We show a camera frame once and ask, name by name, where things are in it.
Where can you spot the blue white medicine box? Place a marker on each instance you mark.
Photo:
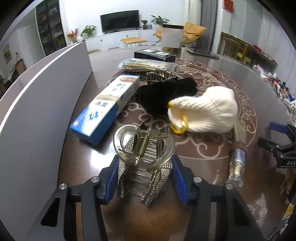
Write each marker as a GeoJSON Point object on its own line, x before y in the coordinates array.
{"type": "Point", "coordinates": [95, 120]}

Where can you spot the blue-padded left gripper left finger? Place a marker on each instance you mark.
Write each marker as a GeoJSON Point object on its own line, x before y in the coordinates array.
{"type": "Point", "coordinates": [57, 220]}

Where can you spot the white tv cabinet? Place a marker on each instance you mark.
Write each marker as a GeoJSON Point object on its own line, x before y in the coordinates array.
{"type": "Point", "coordinates": [113, 40]}

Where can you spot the clear rhinestone hair claw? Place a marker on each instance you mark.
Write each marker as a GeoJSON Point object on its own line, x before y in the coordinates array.
{"type": "Point", "coordinates": [144, 160]}

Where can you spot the black velvet scrunchie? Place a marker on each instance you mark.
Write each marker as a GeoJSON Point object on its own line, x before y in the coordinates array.
{"type": "Point", "coordinates": [154, 98]}

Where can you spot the red wall decoration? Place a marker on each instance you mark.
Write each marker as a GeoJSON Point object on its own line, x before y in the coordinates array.
{"type": "Point", "coordinates": [228, 5]}

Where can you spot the white knitted glove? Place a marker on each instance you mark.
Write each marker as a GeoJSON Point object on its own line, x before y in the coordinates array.
{"type": "Point", "coordinates": [215, 111]}

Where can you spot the yellow lounge chair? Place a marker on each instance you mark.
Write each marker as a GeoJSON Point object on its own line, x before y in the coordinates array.
{"type": "Point", "coordinates": [191, 32]}

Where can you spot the yellow bench stool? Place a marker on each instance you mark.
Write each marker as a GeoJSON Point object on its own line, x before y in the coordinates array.
{"type": "Point", "coordinates": [133, 40]}

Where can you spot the dark glass display cabinet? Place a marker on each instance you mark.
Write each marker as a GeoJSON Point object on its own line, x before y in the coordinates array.
{"type": "Point", "coordinates": [49, 26]}

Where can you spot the gold pearl hair claw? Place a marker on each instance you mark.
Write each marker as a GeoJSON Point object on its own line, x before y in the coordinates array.
{"type": "Point", "coordinates": [151, 77]}

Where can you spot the small glass perfume bottle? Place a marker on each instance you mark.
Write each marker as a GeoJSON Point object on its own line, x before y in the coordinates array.
{"type": "Point", "coordinates": [238, 154]}

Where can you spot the green potted plant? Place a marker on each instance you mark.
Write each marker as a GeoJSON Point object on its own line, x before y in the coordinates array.
{"type": "Point", "coordinates": [88, 31]}

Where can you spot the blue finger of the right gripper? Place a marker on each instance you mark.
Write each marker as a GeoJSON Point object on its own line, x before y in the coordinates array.
{"type": "Point", "coordinates": [278, 127]}

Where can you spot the white storage bin wall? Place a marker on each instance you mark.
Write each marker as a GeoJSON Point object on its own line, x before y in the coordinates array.
{"type": "Point", "coordinates": [35, 115]}

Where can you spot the bag of bamboo sticks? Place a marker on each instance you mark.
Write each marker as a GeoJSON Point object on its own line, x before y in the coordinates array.
{"type": "Point", "coordinates": [140, 65]}

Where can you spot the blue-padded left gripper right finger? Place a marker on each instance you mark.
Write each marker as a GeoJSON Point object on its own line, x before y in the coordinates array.
{"type": "Point", "coordinates": [234, 220]}

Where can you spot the black television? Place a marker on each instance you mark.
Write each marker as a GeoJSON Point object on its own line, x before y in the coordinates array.
{"type": "Point", "coordinates": [119, 20]}

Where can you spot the laptop on table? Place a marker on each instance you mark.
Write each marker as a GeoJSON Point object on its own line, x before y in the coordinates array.
{"type": "Point", "coordinates": [196, 51]}

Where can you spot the black rectangular box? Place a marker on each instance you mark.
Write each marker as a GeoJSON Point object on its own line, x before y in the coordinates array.
{"type": "Point", "coordinates": [153, 54]}

